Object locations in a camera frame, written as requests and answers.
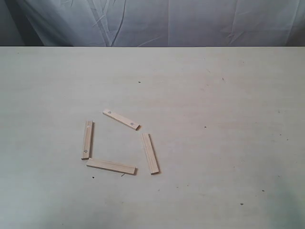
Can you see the plain wooden stick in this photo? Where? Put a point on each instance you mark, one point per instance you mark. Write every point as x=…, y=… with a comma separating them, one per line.
x=111, y=166
x=150, y=154

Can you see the white backdrop cloth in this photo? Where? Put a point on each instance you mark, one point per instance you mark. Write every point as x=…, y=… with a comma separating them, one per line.
x=152, y=23

